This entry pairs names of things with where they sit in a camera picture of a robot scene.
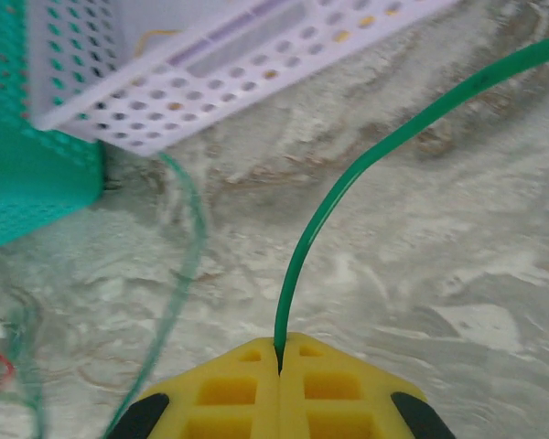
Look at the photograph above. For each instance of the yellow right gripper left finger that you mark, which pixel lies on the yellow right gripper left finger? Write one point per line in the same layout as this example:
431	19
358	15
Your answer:
238	402

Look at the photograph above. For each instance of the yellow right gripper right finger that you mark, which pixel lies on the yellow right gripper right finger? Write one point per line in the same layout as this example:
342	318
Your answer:
347	402

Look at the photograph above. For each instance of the teal perforated plastic basket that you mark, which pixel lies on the teal perforated plastic basket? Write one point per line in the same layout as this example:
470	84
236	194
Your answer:
27	183

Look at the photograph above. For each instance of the lilac perforated plastic basket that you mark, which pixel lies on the lilac perforated plastic basket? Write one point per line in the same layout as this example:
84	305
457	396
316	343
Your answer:
210	91

